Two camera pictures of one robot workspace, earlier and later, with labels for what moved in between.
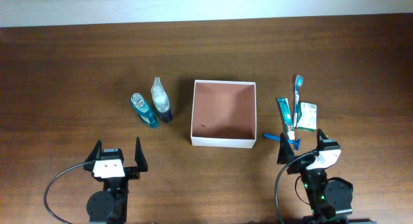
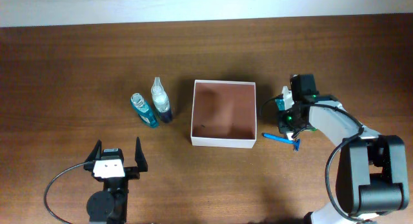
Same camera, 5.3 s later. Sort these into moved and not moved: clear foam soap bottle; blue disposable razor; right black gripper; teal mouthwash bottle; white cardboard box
Moved: right black gripper
Not moved: teal mouthwash bottle; white cardboard box; clear foam soap bottle; blue disposable razor
